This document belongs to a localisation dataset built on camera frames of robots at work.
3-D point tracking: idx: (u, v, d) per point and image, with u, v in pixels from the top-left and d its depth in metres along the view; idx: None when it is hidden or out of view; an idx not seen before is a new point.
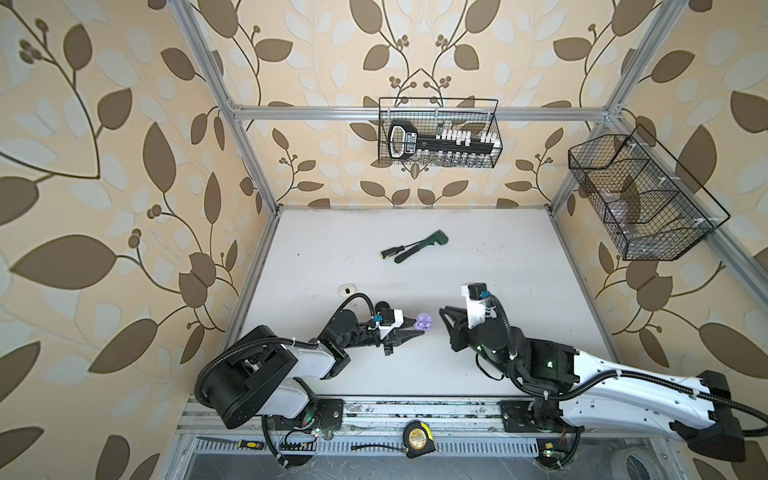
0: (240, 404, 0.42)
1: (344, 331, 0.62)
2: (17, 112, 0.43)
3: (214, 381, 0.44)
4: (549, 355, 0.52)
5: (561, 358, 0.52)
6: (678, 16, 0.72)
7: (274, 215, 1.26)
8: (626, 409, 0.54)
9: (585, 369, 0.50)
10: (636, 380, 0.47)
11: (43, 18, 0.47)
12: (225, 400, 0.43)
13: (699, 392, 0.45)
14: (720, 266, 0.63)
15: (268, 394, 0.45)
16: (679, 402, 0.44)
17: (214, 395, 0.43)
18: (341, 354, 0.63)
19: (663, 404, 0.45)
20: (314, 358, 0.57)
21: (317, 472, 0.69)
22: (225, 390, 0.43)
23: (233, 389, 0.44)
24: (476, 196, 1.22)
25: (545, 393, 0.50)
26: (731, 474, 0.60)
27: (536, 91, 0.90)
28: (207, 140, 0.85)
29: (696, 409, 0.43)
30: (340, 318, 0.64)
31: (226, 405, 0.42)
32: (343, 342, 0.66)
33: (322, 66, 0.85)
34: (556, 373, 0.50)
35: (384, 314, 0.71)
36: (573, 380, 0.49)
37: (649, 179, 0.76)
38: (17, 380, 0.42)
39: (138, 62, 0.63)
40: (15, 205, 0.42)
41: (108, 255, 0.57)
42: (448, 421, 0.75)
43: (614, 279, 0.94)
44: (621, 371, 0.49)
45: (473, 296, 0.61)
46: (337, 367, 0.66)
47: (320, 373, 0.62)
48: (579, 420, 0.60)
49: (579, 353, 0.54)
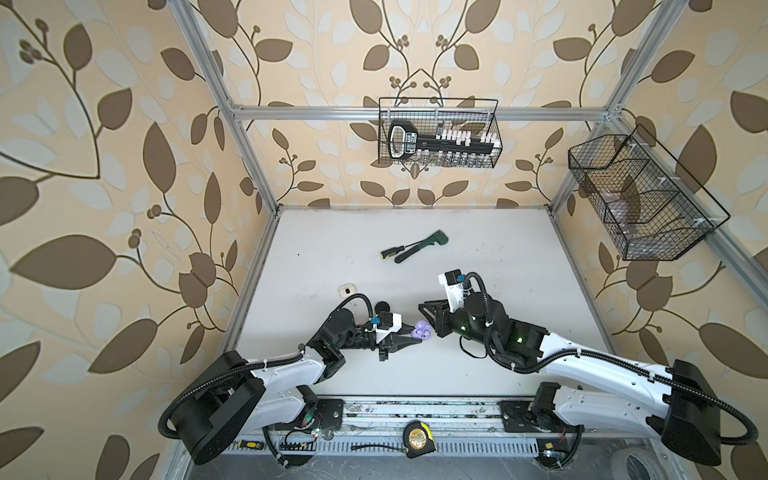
0: (211, 438, 0.41)
1: (339, 329, 0.61)
2: (18, 112, 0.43)
3: (183, 411, 0.43)
4: (523, 333, 0.57)
5: (532, 337, 0.56)
6: (678, 15, 0.72)
7: (274, 215, 1.26)
8: (611, 403, 0.55)
9: (551, 348, 0.53)
10: (596, 360, 0.49)
11: (43, 18, 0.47)
12: (194, 434, 0.42)
13: (653, 372, 0.45)
14: (720, 266, 0.63)
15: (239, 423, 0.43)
16: (635, 383, 0.45)
17: (182, 429, 0.42)
18: (336, 355, 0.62)
19: (623, 387, 0.46)
20: (296, 373, 0.54)
21: (317, 472, 0.69)
22: (197, 421, 0.43)
23: (205, 421, 0.43)
24: (477, 196, 1.22)
25: (512, 364, 0.55)
26: (730, 474, 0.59)
27: (536, 91, 0.90)
28: (207, 140, 0.85)
29: (651, 392, 0.43)
30: (337, 317, 0.62)
31: (194, 440, 0.41)
32: (339, 342, 0.64)
33: (322, 66, 0.85)
34: (524, 348, 0.55)
35: (382, 317, 0.68)
36: (538, 355, 0.53)
37: (649, 179, 0.76)
38: (17, 380, 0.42)
39: (138, 62, 0.63)
40: (16, 205, 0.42)
41: (108, 255, 0.57)
42: (448, 421, 0.75)
43: (614, 279, 0.94)
44: (581, 350, 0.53)
45: (451, 282, 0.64)
46: (334, 370, 0.64)
47: (313, 380, 0.60)
48: (569, 414, 0.61)
49: (549, 334, 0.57)
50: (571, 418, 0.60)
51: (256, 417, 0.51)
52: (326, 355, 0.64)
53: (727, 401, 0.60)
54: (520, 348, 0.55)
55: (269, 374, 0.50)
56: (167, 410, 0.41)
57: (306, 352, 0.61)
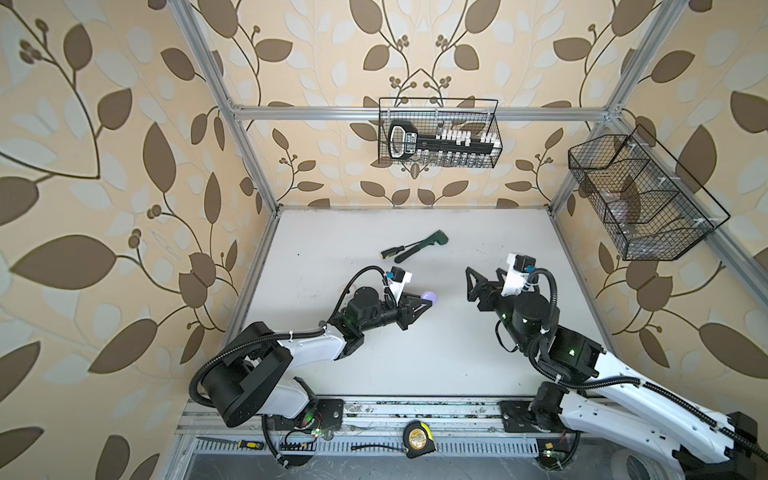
0: (241, 403, 0.42)
1: (365, 307, 0.63)
2: (18, 112, 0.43)
3: (213, 378, 0.44)
4: (574, 344, 0.52)
5: (586, 352, 0.51)
6: (678, 16, 0.72)
7: (274, 215, 1.26)
8: (631, 424, 0.55)
9: (607, 369, 0.49)
10: (657, 393, 0.46)
11: (43, 18, 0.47)
12: (225, 400, 0.43)
13: (720, 426, 0.43)
14: (721, 266, 0.63)
15: (266, 393, 0.45)
16: (696, 429, 0.43)
17: (215, 394, 0.43)
18: (356, 333, 0.69)
19: (677, 427, 0.43)
20: (318, 348, 0.55)
21: (317, 472, 0.69)
22: (226, 388, 0.44)
23: (234, 387, 0.44)
24: (476, 196, 1.22)
25: (557, 376, 0.50)
26: None
27: (536, 91, 0.90)
28: (207, 140, 0.85)
29: (712, 440, 0.42)
30: (363, 294, 0.65)
31: (226, 404, 0.42)
32: (363, 319, 0.66)
33: (323, 67, 0.86)
34: (575, 363, 0.50)
35: (393, 269, 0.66)
36: (591, 375, 0.48)
37: (649, 179, 0.76)
38: (17, 379, 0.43)
39: (138, 63, 0.63)
40: (15, 206, 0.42)
41: (108, 255, 0.57)
42: (448, 421, 0.75)
43: (614, 279, 0.94)
44: (647, 381, 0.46)
45: (518, 266, 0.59)
46: (354, 347, 0.65)
47: (333, 356, 0.61)
48: (577, 422, 0.60)
49: (605, 353, 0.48)
50: (578, 425, 0.60)
51: (272, 398, 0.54)
52: (345, 333, 0.65)
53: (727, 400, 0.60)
54: (572, 361, 0.50)
55: (295, 346, 0.50)
56: (198, 378, 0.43)
57: (328, 328, 0.63)
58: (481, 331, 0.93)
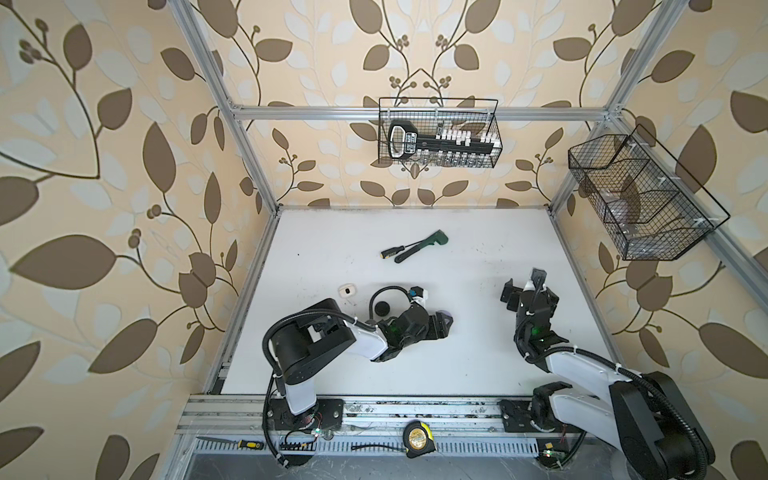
0: (300, 366, 0.46)
1: (416, 318, 0.68)
2: (17, 112, 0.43)
3: (279, 340, 0.49)
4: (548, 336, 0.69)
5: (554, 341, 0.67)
6: (678, 15, 0.72)
7: (274, 215, 1.26)
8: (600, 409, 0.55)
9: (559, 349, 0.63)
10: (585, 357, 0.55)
11: (43, 18, 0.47)
12: (288, 360, 0.47)
13: (618, 365, 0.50)
14: (721, 266, 0.63)
15: (325, 363, 0.48)
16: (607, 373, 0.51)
17: (280, 353, 0.48)
18: (396, 343, 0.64)
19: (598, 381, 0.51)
20: (368, 341, 0.58)
21: (317, 472, 0.69)
22: (290, 350, 0.47)
23: (296, 351, 0.47)
24: (477, 196, 1.22)
25: (525, 352, 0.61)
26: (730, 474, 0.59)
27: (536, 91, 0.90)
28: (207, 140, 0.85)
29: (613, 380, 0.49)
30: (415, 310, 0.70)
31: (287, 364, 0.46)
32: (410, 330, 0.70)
33: (323, 66, 0.85)
34: (542, 346, 0.66)
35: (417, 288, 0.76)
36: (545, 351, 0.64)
37: (649, 179, 0.76)
38: (17, 379, 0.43)
39: (138, 63, 0.63)
40: (15, 205, 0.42)
41: (108, 255, 0.57)
42: (448, 421, 0.75)
43: (614, 279, 0.94)
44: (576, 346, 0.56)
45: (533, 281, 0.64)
46: (388, 355, 0.68)
47: (373, 354, 0.64)
48: (561, 406, 0.62)
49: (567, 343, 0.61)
50: (563, 413, 0.61)
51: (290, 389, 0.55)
52: (390, 339, 0.68)
53: (726, 399, 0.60)
54: (540, 346, 0.66)
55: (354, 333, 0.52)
56: (269, 333, 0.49)
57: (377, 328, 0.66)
58: (482, 331, 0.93)
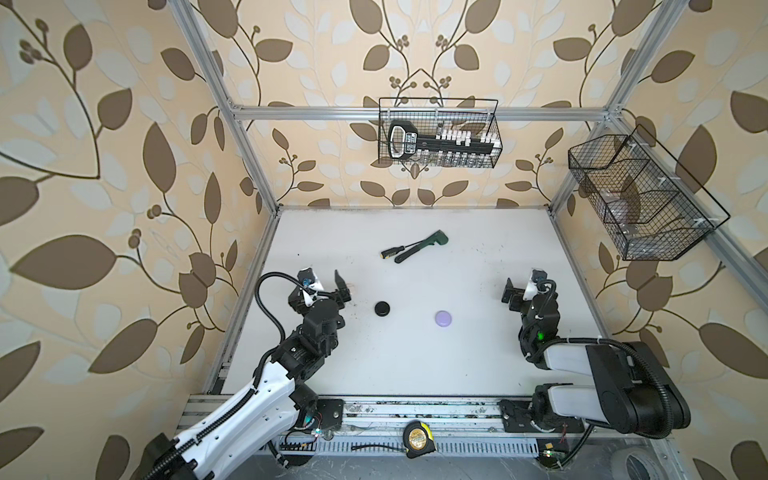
0: None
1: (320, 321, 0.55)
2: (17, 112, 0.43)
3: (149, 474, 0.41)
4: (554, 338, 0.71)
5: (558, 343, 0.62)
6: (679, 15, 0.72)
7: (274, 215, 1.26)
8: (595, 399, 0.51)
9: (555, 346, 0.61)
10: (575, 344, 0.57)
11: (43, 18, 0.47)
12: None
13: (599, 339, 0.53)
14: (721, 266, 0.63)
15: None
16: None
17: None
18: (314, 352, 0.61)
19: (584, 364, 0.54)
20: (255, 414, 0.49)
21: (317, 472, 0.69)
22: None
23: None
24: (477, 196, 1.22)
25: (527, 352, 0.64)
26: (731, 474, 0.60)
27: (536, 90, 0.90)
28: (207, 140, 0.85)
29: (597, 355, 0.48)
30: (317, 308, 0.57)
31: None
32: (320, 336, 0.58)
33: (322, 66, 0.85)
34: None
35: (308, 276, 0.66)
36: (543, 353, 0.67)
37: (649, 179, 0.76)
38: (17, 380, 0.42)
39: (138, 63, 0.63)
40: (15, 205, 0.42)
41: (108, 255, 0.57)
42: (448, 421, 0.75)
43: (614, 279, 0.94)
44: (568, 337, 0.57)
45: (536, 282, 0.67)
46: (311, 371, 0.57)
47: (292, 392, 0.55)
48: (560, 401, 0.62)
49: None
50: (563, 408, 0.61)
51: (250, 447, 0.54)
52: (302, 354, 0.58)
53: (726, 399, 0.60)
54: None
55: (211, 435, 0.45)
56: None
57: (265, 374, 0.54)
58: (482, 331, 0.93)
